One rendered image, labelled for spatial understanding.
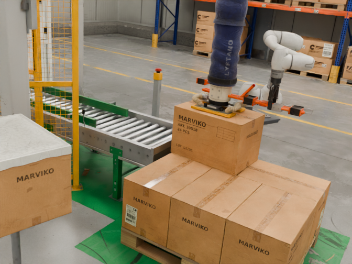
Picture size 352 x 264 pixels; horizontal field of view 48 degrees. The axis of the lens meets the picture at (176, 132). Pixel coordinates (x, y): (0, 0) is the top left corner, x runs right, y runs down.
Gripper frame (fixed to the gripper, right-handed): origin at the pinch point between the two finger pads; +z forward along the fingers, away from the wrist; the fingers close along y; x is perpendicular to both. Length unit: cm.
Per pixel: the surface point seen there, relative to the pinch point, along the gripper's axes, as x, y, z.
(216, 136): -30.5, 21.6, 27.3
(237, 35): -32, 5, -46
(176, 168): -50, 43, 53
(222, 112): -32.0, 13.8, 10.5
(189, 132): -54, 20, 31
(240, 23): -31, 5, -54
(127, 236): -63, 81, 99
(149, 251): -46, 77, 105
